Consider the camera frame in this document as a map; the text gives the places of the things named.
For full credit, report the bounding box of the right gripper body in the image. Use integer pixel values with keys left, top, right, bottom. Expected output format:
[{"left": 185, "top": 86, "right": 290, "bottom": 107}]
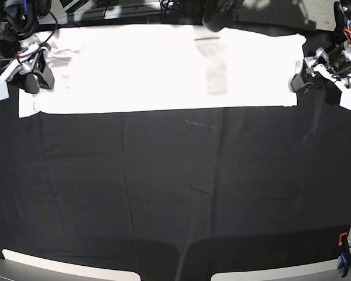
[{"left": 16, "top": 50, "right": 55, "bottom": 94}]

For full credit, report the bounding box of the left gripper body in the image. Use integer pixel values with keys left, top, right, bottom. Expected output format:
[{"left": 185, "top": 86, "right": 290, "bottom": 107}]
[{"left": 288, "top": 60, "right": 326, "bottom": 94}]

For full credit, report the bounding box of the white printed t-shirt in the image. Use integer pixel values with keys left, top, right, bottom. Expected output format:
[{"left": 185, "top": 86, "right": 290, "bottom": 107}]
[{"left": 18, "top": 25, "right": 306, "bottom": 118}]

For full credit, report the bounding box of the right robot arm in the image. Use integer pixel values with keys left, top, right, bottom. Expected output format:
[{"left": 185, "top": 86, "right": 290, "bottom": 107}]
[{"left": 0, "top": 1, "right": 54, "bottom": 101}]

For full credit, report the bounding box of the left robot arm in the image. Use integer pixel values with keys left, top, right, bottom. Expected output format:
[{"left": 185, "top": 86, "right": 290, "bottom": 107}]
[{"left": 289, "top": 1, "right": 351, "bottom": 93}]

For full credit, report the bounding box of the black table cloth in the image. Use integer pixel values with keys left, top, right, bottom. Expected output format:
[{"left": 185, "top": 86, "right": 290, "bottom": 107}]
[{"left": 0, "top": 23, "right": 351, "bottom": 280}]

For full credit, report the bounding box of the red blue clamp bottom right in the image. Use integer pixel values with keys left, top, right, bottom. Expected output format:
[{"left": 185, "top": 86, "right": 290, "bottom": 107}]
[{"left": 338, "top": 232, "right": 351, "bottom": 277}]

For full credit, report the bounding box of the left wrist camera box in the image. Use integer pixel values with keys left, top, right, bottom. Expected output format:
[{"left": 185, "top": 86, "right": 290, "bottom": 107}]
[{"left": 339, "top": 91, "right": 351, "bottom": 111}]

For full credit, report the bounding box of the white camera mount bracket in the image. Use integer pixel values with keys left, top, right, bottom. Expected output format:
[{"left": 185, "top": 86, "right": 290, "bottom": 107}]
[{"left": 304, "top": 44, "right": 351, "bottom": 93}]

